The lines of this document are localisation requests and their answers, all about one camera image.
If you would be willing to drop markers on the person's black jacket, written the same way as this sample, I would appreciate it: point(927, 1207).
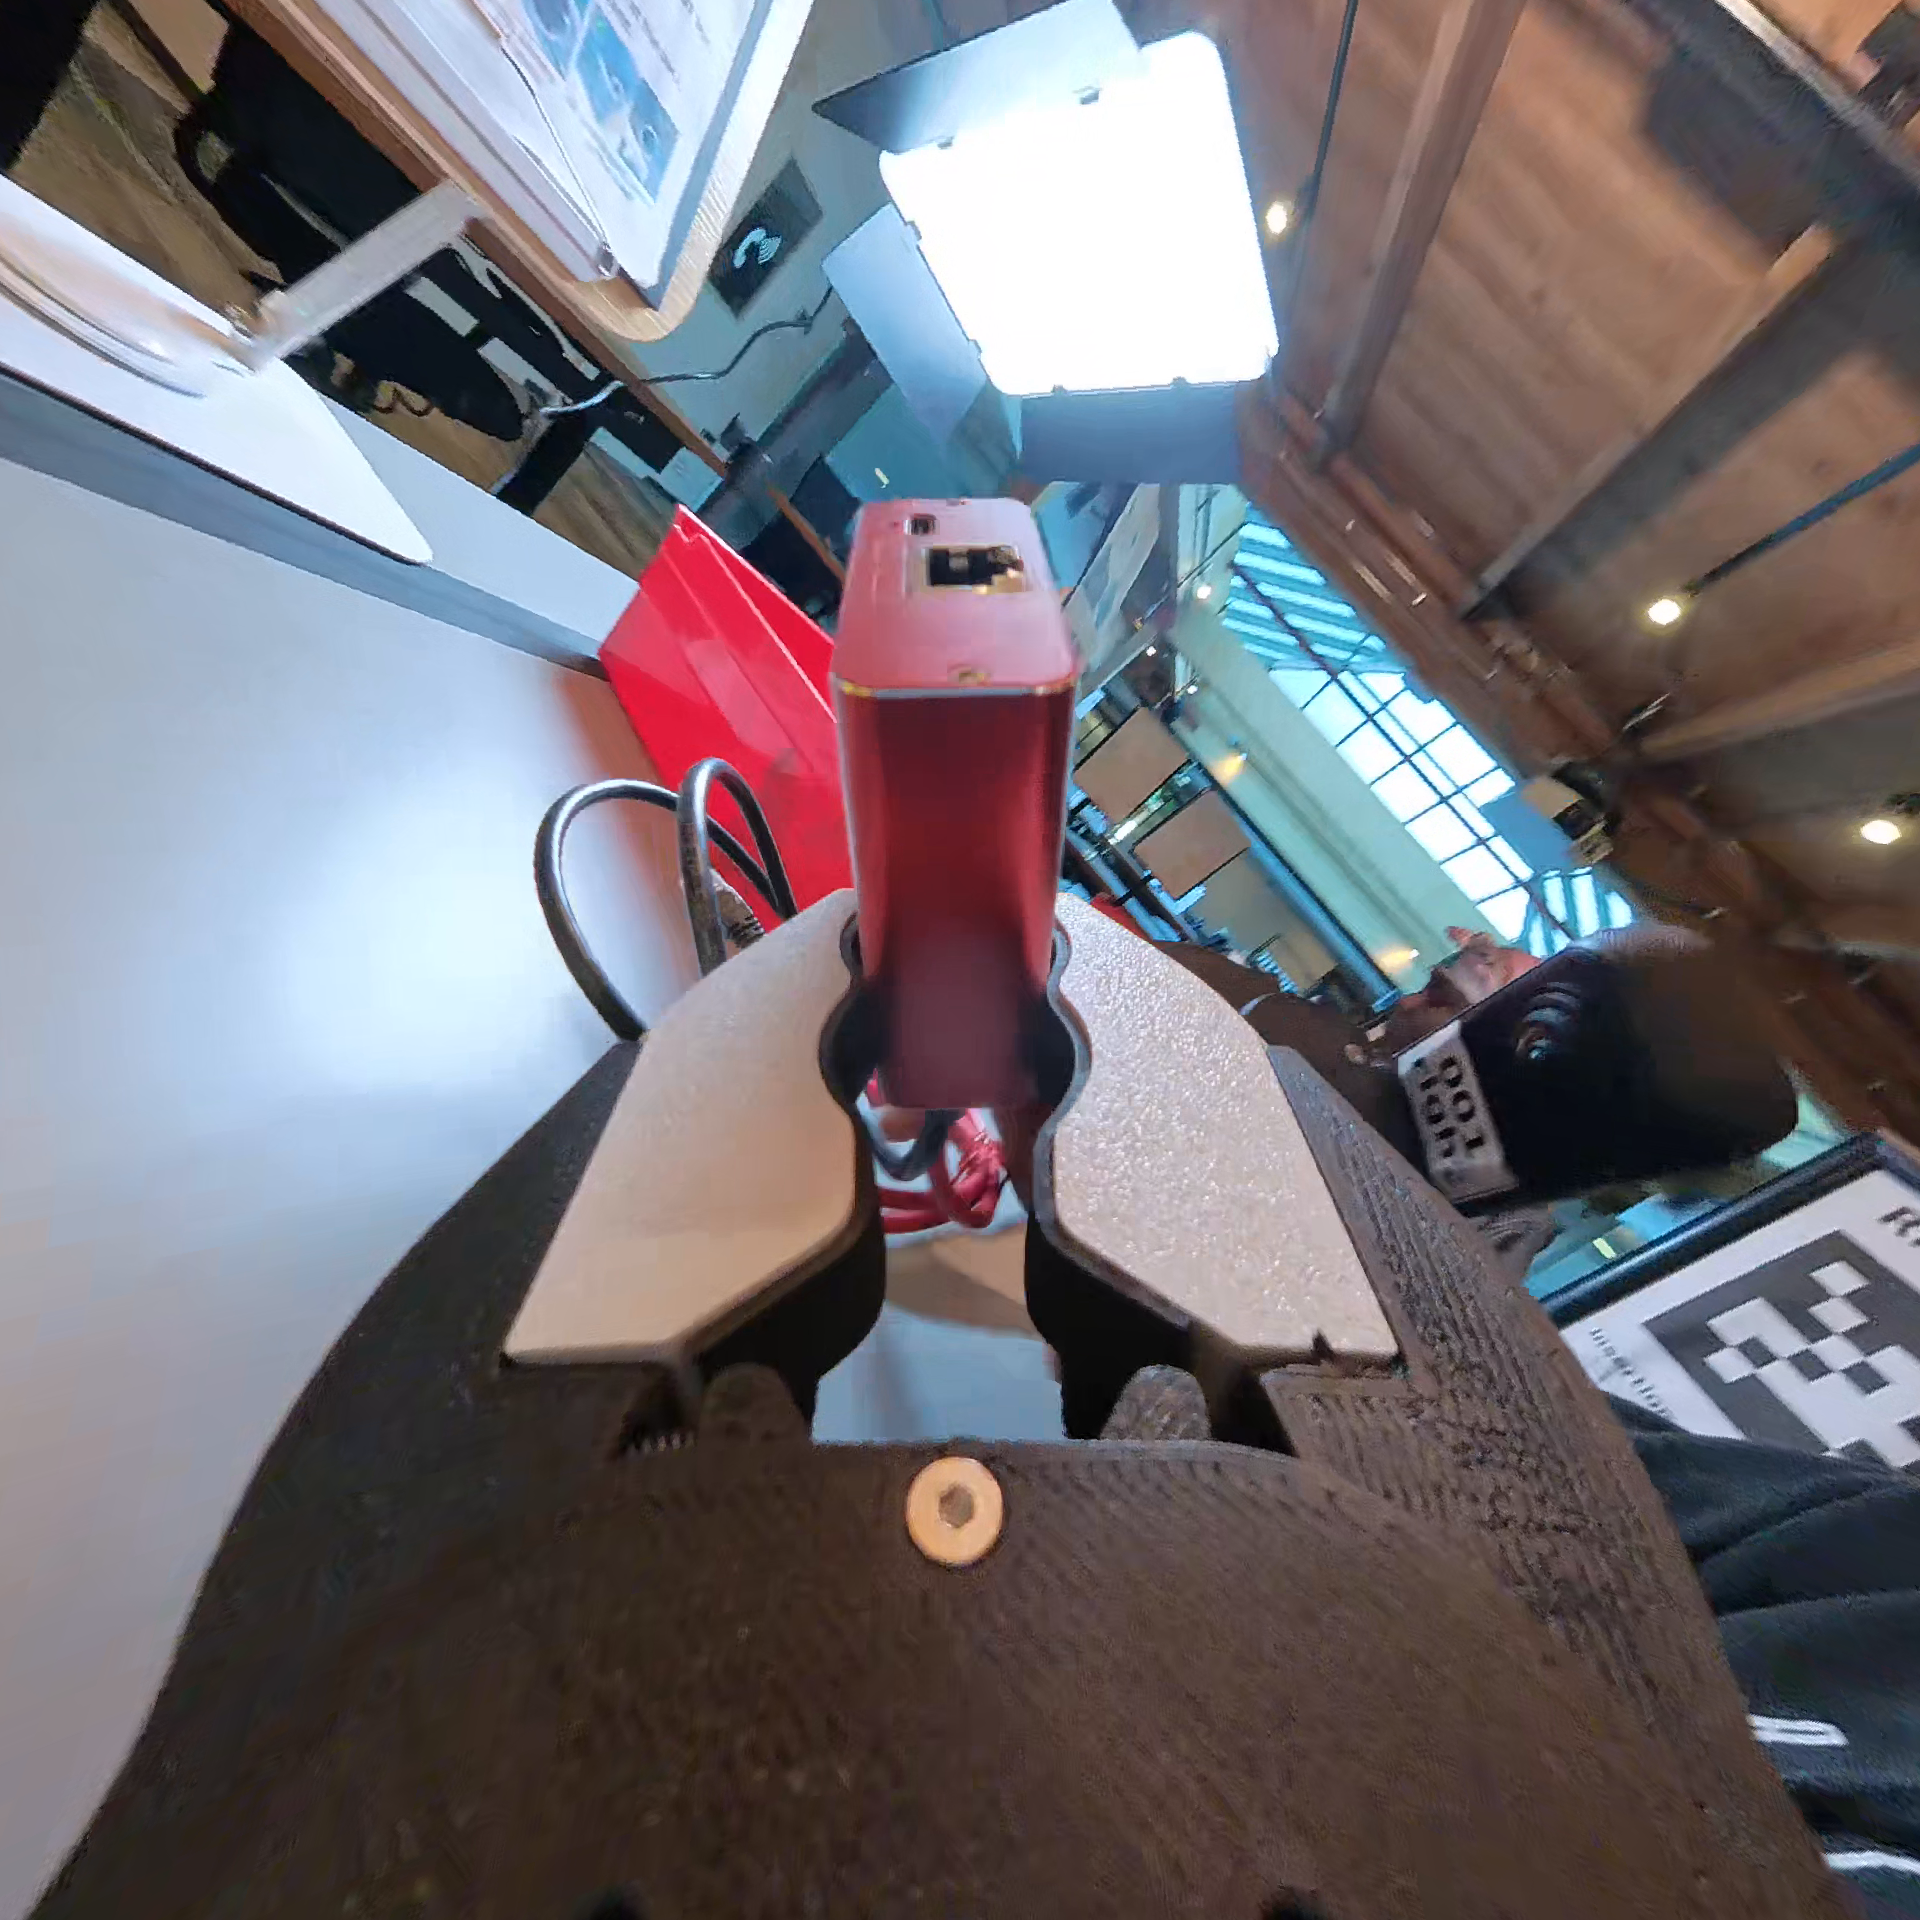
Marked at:
point(1801, 1574)

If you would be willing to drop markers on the red ethernet splitter box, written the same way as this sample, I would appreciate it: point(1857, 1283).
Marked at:
point(952, 840)

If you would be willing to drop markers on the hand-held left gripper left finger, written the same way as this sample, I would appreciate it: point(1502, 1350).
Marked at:
point(705, 1184)

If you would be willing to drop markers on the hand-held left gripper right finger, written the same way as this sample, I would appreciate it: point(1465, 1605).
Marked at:
point(1201, 1184)

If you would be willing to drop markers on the red plastic bin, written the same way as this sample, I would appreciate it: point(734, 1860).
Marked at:
point(721, 690)

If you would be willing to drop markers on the black wall sign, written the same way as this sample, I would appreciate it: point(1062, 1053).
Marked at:
point(765, 241)

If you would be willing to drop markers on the printed instruction sheet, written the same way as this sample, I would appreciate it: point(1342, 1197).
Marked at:
point(600, 91)

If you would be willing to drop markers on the brown board panel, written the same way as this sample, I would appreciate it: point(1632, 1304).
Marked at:
point(1192, 840)
point(1124, 759)

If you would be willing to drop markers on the checkered marker board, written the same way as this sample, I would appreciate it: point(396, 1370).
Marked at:
point(1801, 1335)

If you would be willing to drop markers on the person's right hand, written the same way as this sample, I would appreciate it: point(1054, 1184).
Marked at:
point(1484, 968)

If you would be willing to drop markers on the studio light panel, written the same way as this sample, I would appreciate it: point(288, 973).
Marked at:
point(1081, 211)

